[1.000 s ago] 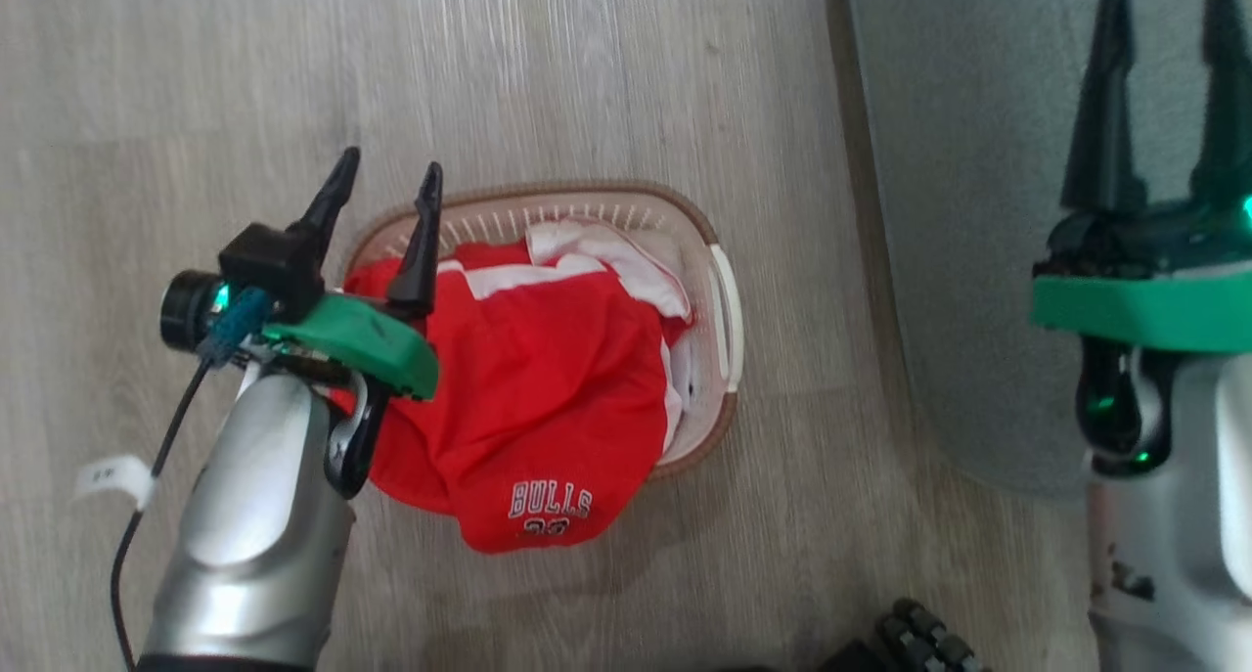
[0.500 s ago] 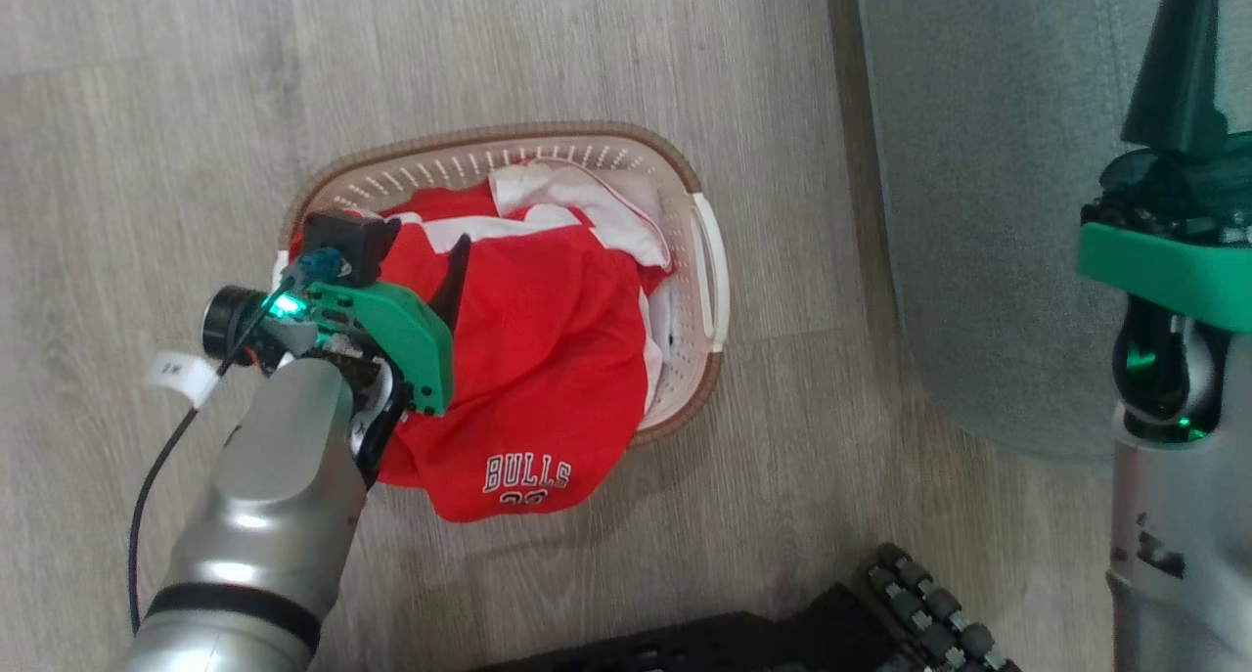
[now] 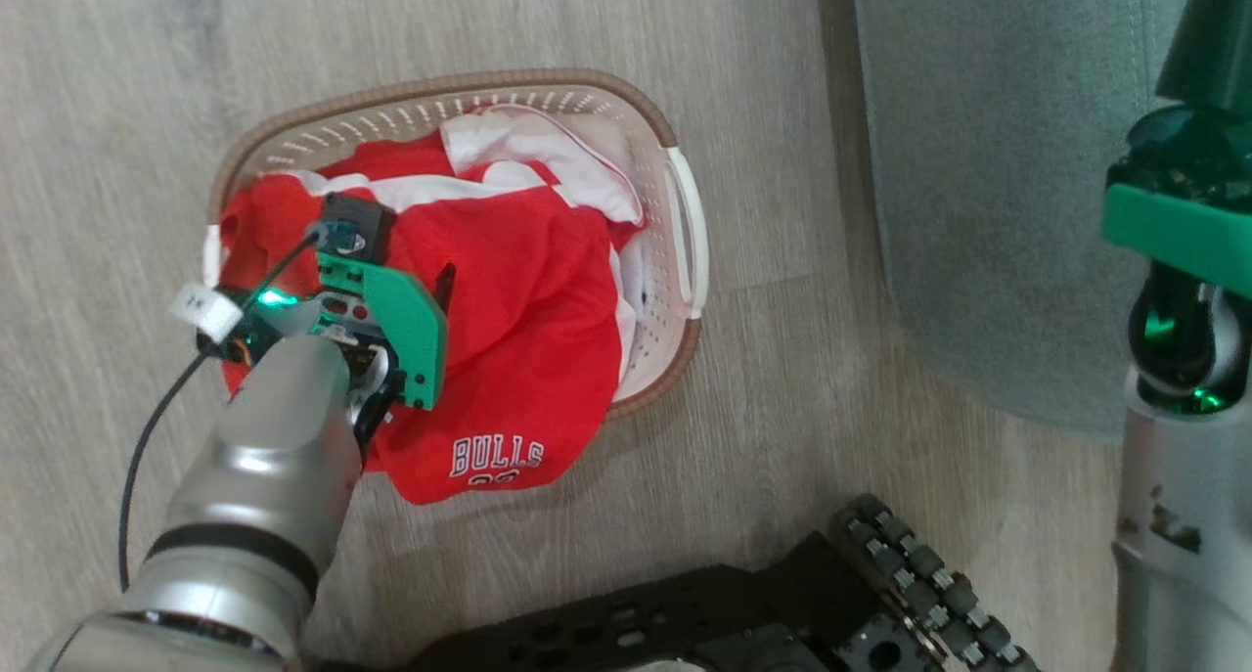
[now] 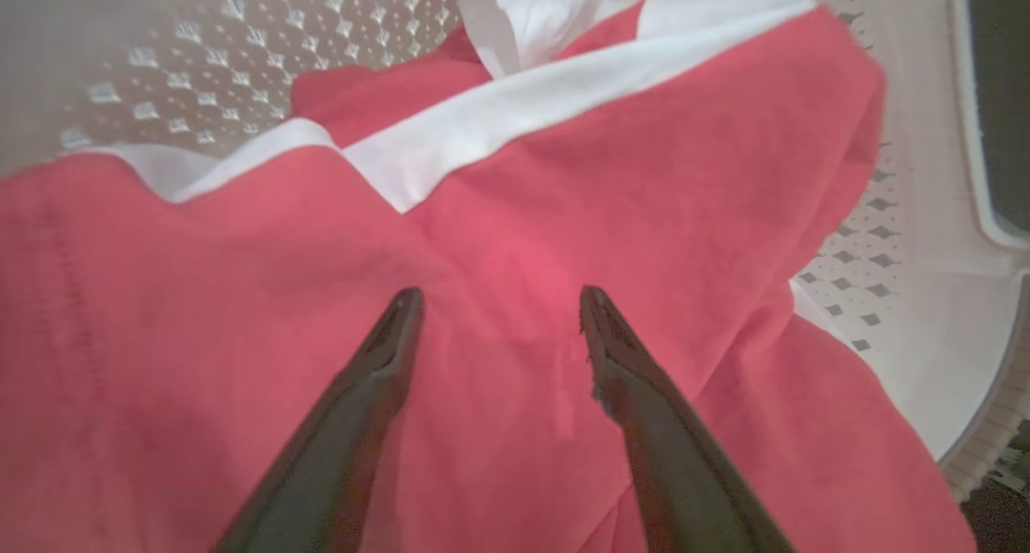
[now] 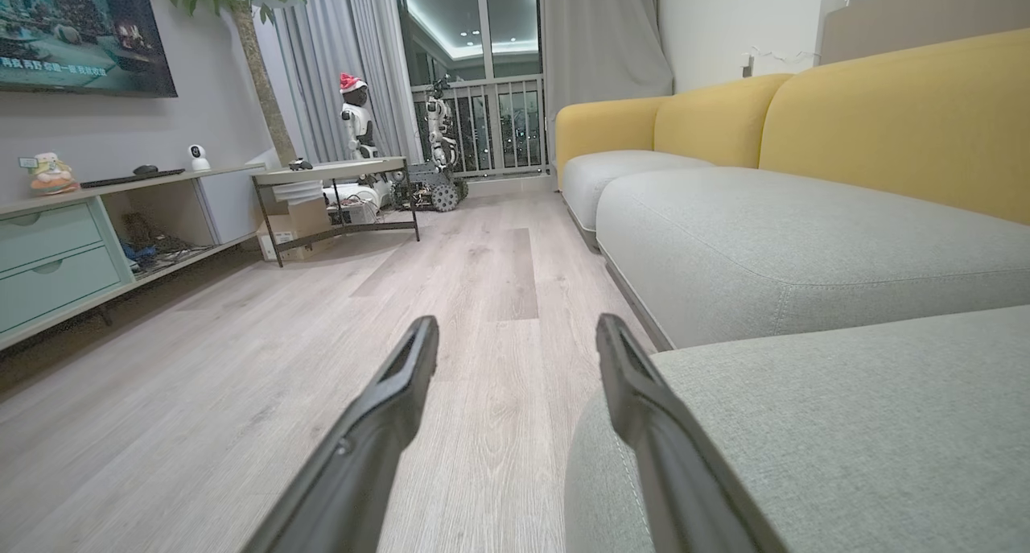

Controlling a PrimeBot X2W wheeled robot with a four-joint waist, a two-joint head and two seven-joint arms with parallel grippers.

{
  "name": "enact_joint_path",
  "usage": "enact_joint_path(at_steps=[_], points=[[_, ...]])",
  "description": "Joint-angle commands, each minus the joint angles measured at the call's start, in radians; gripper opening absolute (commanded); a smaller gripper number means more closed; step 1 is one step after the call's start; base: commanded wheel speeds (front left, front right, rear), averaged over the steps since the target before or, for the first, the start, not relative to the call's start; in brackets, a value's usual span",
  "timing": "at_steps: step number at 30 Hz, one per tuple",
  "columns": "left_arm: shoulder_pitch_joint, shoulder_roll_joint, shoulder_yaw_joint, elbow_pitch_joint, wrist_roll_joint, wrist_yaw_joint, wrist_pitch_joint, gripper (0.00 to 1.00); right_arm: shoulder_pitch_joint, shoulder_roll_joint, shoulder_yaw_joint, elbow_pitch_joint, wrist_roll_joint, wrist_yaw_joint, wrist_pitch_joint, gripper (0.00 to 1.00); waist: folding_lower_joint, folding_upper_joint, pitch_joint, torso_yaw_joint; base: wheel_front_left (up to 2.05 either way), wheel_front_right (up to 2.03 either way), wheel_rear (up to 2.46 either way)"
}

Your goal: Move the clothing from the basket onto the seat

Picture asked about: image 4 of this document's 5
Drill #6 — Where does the white garment with red piping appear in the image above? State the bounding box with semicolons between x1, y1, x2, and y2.
459;0;685;79

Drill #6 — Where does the red garment with white trim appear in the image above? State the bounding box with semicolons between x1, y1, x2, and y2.
0;0;979;553

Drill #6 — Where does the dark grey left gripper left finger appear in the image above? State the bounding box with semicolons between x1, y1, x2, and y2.
213;287;426;553

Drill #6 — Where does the white plastic laundry basket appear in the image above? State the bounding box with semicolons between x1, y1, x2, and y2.
0;0;1030;501

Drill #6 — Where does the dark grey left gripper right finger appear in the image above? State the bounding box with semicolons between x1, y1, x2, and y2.
579;286;797;553

